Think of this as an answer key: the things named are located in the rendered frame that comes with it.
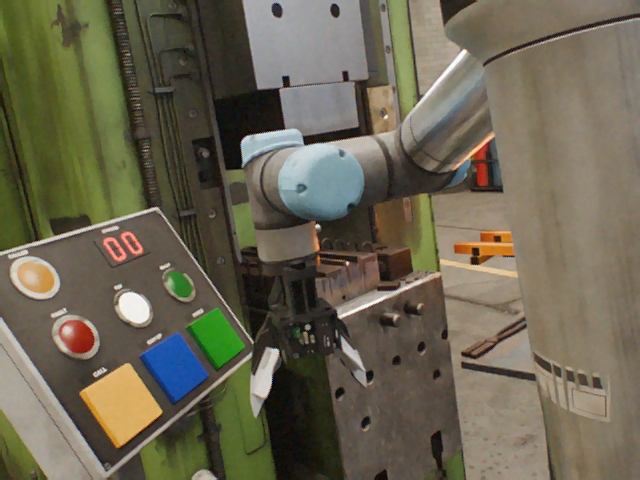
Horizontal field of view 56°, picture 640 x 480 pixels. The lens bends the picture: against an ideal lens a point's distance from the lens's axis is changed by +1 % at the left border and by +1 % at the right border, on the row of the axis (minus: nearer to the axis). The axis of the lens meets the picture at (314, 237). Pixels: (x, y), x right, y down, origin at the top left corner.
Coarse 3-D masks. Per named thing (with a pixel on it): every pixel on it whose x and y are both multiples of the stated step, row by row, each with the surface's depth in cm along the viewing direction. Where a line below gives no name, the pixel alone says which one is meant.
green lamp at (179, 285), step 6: (168, 276) 88; (174, 276) 88; (180, 276) 89; (168, 282) 87; (174, 282) 88; (180, 282) 89; (186, 282) 90; (174, 288) 87; (180, 288) 88; (186, 288) 89; (180, 294) 87; (186, 294) 88
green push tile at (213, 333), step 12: (216, 312) 90; (192, 324) 85; (204, 324) 87; (216, 324) 89; (228, 324) 91; (204, 336) 85; (216, 336) 87; (228, 336) 89; (204, 348) 85; (216, 348) 86; (228, 348) 88; (240, 348) 90; (216, 360) 85; (228, 360) 86
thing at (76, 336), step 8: (72, 320) 71; (64, 328) 70; (72, 328) 71; (80, 328) 71; (88, 328) 72; (64, 336) 69; (72, 336) 70; (80, 336) 71; (88, 336) 72; (64, 344) 69; (72, 344) 69; (80, 344) 70; (88, 344) 71; (80, 352) 70
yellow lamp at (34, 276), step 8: (24, 264) 71; (32, 264) 72; (40, 264) 73; (16, 272) 70; (24, 272) 70; (32, 272) 71; (40, 272) 72; (48, 272) 73; (24, 280) 70; (32, 280) 70; (40, 280) 71; (48, 280) 72; (32, 288) 70; (40, 288) 71; (48, 288) 71
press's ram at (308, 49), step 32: (224, 0) 111; (256, 0) 109; (288, 0) 114; (320, 0) 119; (352, 0) 125; (224, 32) 114; (256, 32) 109; (288, 32) 114; (320, 32) 119; (352, 32) 125; (224, 64) 116; (256, 64) 110; (288, 64) 115; (320, 64) 120; (352, 64) 126; (224, 96) 118
